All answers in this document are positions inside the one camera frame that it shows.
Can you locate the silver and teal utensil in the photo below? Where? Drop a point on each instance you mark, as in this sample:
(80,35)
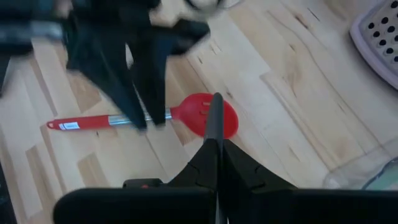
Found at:
(385,179)

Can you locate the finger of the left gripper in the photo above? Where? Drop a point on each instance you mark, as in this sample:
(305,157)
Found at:
(152,77)
(102,62)

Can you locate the black aluminium table frame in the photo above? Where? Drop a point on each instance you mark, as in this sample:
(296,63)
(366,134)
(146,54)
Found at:
(3,202)

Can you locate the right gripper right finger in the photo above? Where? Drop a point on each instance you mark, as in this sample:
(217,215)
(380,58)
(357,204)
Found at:
(311,205)

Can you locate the pink steel box grater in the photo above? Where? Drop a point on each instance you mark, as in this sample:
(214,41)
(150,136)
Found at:
(379,37)

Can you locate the red slotted spoon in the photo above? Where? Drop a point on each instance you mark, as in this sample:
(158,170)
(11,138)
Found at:
(189,112)

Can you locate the clear plastic bin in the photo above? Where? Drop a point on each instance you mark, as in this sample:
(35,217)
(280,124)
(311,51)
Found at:
(348,174)

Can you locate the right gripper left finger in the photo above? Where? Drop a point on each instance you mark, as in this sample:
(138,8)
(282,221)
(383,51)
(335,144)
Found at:
(140,205)

